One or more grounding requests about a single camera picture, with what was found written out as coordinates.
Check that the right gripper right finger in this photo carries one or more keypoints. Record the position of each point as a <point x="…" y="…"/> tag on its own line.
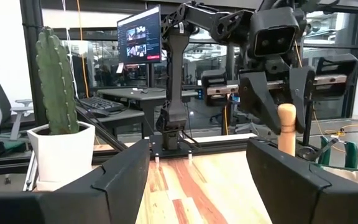
<point x="306" y="202"/>

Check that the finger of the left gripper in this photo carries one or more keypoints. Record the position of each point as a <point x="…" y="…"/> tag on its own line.
<point x="303" y="93"/>
<point x="258" y="96"/>

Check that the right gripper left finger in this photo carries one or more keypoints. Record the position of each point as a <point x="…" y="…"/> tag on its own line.
<point x="73" y="205"/>

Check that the dark green pruning shears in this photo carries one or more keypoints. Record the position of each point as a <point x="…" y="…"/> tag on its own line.
<point x="324" y="152"/>

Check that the beige green gardening bag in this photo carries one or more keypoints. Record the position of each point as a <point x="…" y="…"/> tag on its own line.
<point x="356" y="177"/>

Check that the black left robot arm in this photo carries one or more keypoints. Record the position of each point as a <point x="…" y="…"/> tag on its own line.
<point x="176" y="77"/>

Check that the small white standoff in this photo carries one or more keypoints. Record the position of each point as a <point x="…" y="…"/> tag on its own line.
<point x="190" y="155"/>
<point x="157" y="158"/>

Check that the dark grey desk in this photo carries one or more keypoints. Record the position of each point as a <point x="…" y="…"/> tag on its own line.
<point x="154" y="95"/>

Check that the black keyboard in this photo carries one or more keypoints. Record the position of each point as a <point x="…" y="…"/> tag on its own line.
<point x="101" y="104"/>

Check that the green cactus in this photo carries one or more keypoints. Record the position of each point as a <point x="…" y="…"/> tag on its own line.
<point x="56" y="81"/>

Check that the black computer monitor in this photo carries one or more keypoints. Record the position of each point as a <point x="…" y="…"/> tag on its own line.
<point x="138" y="34"/>

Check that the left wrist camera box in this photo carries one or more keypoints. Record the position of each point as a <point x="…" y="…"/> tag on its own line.
<point x="273" y="37"/>

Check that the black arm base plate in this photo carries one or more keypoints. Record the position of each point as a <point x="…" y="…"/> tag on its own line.
<point x="179" y="153"/>

